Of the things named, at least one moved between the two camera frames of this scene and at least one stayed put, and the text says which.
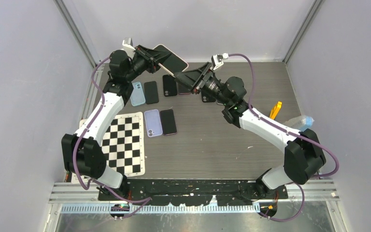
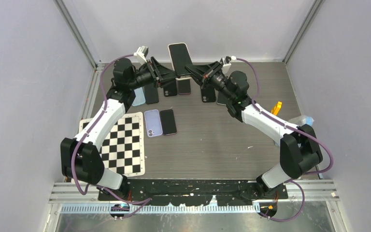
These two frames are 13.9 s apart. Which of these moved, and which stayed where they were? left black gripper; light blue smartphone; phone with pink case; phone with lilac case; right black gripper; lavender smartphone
Moved: phone with pink case; left black gripper; right black gripper
Stayed: light blue smartphone; phone with lilac case; lavender smartphone
